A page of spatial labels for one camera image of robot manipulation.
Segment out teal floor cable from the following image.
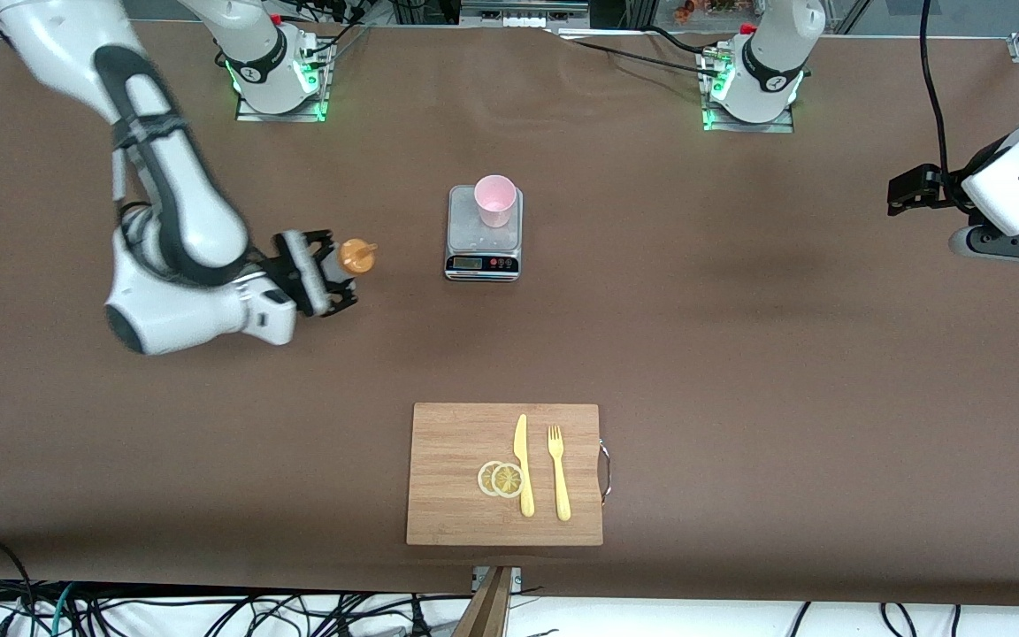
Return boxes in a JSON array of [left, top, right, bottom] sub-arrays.
[[27, 584, 77, 637]]

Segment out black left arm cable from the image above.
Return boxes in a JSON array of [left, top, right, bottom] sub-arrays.
[[920, 0, 957, 209]]

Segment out clear sauce bottle orange cap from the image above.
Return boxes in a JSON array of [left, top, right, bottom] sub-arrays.
[[313, 237, 379, 286]]

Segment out white power strip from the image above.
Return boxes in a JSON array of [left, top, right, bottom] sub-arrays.
[[461, 0, 590, 29]]

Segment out black base power cable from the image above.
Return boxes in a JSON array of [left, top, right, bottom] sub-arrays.
[[554, 25, 727, 81]]

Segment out black base cable bundle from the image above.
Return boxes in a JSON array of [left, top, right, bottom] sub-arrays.
[[297, 0, 378, 54]]

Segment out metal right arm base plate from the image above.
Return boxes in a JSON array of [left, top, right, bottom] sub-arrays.
[[235, 53, 331, 123]]

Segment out wooden beam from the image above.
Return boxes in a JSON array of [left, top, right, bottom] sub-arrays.
[[453, 566, 515, 637]]

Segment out brown table cover sheet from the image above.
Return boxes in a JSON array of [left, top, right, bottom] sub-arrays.
[[0, 16, 1019, 608]]

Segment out wooden cutting board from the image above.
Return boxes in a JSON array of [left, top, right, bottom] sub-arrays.
[[405, 403, 613, 547]]

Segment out pink plastic cup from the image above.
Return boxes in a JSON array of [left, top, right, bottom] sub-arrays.
[[474, 174, 518, 229]]

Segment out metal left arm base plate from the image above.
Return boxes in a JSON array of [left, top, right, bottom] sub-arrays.
[[702, 53, 795, 134]]

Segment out yellow plastic fork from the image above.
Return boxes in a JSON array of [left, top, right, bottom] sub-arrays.
[[547, 425, 572, 522]]

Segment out small metal bracket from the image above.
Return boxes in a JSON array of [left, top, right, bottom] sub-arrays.
[[471, 566, 523, 592]]

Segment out yellow plastic knife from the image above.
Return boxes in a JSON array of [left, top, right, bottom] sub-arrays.
[[513, 413, 536, 518]]

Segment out silver digital kitchen scale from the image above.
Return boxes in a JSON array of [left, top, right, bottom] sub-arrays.
[[444, 184, 525, 282]]

